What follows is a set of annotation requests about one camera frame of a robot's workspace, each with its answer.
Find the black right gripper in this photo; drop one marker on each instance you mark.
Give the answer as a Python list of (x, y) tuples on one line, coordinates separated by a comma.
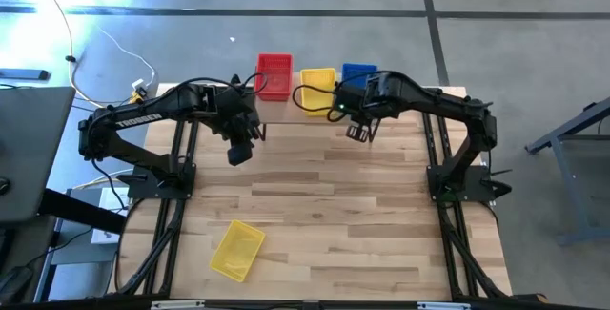
[(366, 118)]

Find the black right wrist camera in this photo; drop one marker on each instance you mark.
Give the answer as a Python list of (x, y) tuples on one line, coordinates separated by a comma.
[(344, 102)]

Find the gray desk top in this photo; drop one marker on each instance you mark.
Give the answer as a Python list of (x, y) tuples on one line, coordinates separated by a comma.
[(33, 157)]

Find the yellow plastic basket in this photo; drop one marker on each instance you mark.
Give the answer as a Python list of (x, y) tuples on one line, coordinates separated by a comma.
[(237, 251), (317, 78)]

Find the black frame strut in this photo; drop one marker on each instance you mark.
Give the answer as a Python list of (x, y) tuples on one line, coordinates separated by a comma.
[(167, 233), (431, 143), (194, 140), (457, 243)]

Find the white box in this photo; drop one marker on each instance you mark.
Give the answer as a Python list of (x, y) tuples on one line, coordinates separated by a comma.
[(114, 198)]

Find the black frame bar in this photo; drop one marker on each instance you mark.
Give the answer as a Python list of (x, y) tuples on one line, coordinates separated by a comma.
[(267, 306)]

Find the silver metal bracket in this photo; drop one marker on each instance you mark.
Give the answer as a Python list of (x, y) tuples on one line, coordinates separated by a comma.
[(176, 304), (443, 306)]

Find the blue plastic basket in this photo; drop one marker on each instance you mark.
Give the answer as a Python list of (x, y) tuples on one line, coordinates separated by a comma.
[(355, 74)]

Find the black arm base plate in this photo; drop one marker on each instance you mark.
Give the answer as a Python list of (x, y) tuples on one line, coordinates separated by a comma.
[(476, 191), (143, 188)]

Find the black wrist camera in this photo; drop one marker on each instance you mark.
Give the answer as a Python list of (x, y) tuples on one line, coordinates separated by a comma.
[(344, 102), (240, 153)]

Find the red plastic basket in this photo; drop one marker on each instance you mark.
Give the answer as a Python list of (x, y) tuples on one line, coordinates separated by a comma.
[(274, 78)]

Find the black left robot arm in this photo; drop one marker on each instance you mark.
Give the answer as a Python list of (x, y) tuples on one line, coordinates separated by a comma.
[(143, 118)]

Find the dark flat device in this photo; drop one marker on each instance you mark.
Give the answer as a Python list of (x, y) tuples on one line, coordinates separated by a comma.
[(24, 74)]

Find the black desk bar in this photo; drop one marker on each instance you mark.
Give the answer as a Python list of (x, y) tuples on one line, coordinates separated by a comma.
[(81, 211)]

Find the yellow connector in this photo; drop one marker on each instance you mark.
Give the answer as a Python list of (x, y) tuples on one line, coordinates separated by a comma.
[(136, 96)]

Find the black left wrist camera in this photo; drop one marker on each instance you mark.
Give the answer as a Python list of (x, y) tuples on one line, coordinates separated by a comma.
[(240, 153)]

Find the blue-gray metal table frame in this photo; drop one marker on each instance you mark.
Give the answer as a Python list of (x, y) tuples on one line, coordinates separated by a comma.
[(565, 186)]

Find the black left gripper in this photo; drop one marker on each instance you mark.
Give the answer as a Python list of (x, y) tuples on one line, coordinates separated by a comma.
[(236, 126)]

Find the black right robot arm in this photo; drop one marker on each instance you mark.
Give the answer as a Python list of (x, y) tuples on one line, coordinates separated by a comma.
[(429, 100)]

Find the white power adapter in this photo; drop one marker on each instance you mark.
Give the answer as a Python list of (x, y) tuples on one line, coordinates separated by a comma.
[(138, 84)]

